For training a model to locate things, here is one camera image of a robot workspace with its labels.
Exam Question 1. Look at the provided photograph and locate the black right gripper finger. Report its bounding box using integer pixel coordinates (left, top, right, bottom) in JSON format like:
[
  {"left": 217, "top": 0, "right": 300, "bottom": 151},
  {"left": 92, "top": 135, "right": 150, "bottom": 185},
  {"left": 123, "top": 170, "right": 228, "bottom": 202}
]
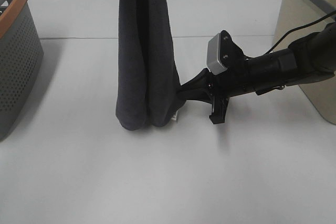
[
  {"left": 177, "top": 89, "right": 212, "bottom": 104},
  {"left": 180, "top": 68, "right": 212, "bottom": 92}
]

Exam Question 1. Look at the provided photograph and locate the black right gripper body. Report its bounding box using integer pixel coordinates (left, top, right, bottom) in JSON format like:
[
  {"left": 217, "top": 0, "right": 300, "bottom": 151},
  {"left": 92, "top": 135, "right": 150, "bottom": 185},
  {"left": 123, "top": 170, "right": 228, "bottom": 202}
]
[{"left": 208, "top": 30, "right": 250, "bottom": 124}]

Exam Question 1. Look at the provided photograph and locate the dark grey towel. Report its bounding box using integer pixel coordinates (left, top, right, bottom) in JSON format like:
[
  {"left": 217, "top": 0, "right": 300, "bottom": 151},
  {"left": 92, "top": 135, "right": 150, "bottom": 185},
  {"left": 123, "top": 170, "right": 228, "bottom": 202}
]
[{"left": 116, "top": 0, "right": 185, "bottom": 131}]

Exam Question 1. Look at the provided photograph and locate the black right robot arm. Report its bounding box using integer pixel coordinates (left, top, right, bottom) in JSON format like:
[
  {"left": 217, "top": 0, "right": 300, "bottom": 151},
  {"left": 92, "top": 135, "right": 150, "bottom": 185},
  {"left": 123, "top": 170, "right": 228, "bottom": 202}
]
[{"left": 177, "top": 23, "right": 335, "bottom": 124}]

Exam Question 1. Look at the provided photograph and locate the beige bin grey rim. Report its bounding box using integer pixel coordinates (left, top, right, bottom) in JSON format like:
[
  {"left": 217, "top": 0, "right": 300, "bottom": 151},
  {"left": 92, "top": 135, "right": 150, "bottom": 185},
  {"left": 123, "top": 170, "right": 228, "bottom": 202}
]
[{"left": 272, "top": 0, "right": 335, "bottom": 124}]

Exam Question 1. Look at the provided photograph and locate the grey perforated basket orange rim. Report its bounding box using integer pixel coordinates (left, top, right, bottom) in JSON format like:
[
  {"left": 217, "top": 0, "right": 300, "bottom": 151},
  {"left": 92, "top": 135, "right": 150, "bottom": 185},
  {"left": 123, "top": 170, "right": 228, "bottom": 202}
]
[{"left": 1, "top": 0, "right": 44, "bottom": 139}]

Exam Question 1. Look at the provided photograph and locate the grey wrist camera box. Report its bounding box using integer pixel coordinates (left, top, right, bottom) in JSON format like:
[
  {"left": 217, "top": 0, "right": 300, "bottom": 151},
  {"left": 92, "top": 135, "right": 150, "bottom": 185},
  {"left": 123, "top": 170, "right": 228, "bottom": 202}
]
[{"left": 206, "top": 33, "right": 227, "bottom": 75}]

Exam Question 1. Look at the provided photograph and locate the black cable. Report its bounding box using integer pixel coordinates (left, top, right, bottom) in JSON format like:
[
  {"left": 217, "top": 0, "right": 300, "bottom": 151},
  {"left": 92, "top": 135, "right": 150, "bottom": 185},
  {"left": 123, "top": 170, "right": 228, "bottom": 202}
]
[{"left": 264, "top": 10, "right": 336, "bottom": 55}]

